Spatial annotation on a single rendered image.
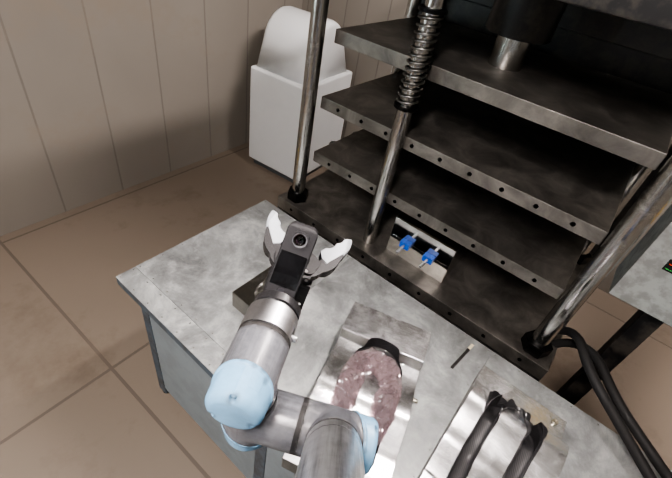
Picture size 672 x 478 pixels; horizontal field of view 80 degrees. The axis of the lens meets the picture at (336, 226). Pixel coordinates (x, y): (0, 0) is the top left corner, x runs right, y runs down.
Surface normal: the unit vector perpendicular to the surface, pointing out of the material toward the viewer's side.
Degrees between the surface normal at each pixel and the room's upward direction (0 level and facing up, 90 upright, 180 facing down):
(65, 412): 0
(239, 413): 90
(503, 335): 0
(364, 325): 0
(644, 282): 90
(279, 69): 80
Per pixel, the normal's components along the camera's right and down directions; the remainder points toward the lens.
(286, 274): 0.00, 0.18
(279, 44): -0.51, 0.32
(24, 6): 0.78, 0.49
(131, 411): 0.15, -0.76
